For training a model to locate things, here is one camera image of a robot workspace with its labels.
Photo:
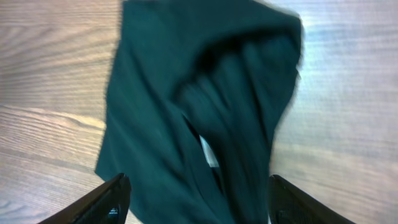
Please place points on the black t-shirt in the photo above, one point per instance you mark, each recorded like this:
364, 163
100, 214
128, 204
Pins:
193, 100

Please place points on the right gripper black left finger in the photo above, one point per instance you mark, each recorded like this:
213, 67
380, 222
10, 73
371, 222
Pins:
106, 204

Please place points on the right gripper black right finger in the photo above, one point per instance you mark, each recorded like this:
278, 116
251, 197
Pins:
290, 205

